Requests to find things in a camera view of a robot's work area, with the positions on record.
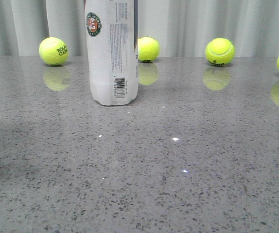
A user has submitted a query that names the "clear blue tennis ball can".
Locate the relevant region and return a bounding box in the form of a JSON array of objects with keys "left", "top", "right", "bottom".
[{"left": 85, "top": 0, "right": 139, "bottom": 106}]

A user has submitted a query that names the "middle yellow tennis ball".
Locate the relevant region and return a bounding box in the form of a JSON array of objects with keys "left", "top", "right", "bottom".
[{"left": 138, "top": 36, "right": 160, "bottom": 62}]

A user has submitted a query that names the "yellow tennis ball curved seam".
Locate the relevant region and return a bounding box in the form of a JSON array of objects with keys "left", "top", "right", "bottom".
[{"left": 205, "top": 38, "right": 235, "bottom": 66}]

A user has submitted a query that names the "tennis ball with black lettering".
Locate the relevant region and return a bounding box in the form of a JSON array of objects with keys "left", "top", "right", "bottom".
[{"left": 39, "top": 37, "right": 69, "bottom": 66}]

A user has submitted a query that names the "grey curtain backdrop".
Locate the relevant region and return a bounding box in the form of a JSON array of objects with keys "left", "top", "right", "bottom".
[{"left": 0, "top": 0, "right": 279, "bottom": 57}]

